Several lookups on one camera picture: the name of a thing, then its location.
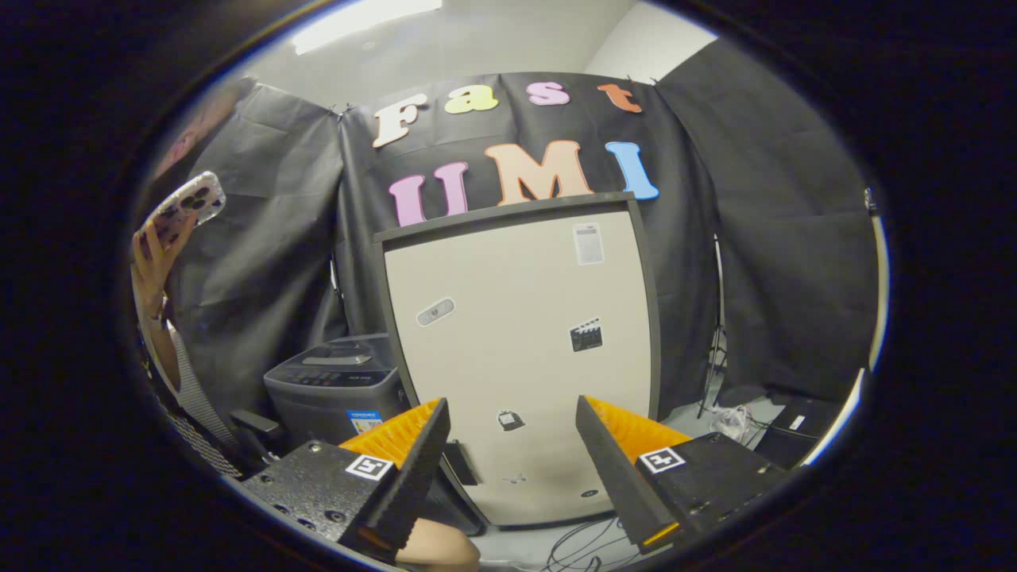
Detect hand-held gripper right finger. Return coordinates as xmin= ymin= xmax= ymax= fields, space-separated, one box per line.
xmin=576 ymin=395 xmax=789 ymax=555

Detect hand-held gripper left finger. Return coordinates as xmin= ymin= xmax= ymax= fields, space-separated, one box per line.
xmin=242 ymin=397 xmax=451 ymax=562

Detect grey washing machine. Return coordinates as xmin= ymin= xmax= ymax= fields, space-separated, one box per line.
xmin=264 ymin=334 xmax=410 ymax=450

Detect person's knee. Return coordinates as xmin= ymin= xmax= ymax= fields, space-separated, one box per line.
xmin=396 ymin=519 xmax=482 ymax=570

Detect clear plastic bag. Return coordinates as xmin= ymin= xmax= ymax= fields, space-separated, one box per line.
xmin=710 ymin=404 xmax=754 ymax=443

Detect black office chair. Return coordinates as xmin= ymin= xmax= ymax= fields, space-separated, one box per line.
xmin=229 ymin=408 xmax=287 ymax=477

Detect black floor box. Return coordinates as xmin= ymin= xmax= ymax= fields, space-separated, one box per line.
xmin=753 ymin=395 xmax=843 ymax=470

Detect thin metal light stand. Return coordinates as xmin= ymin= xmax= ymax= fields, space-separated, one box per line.
xmin=698 ymin=234 xmax=728 ymax=419

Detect patterned case smartphone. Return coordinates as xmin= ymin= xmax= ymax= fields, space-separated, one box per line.
xmin=143 ymin=171 xmax=227 ymax=243

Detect tangled floor cables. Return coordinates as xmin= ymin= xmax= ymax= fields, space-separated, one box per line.
xmin=544 ymin=516 xmax=636 ymax=572

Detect beige cabinet with dark frame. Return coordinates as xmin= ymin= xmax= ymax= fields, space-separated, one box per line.
xmin=373 ymin=191 xmax=664 ymax=529

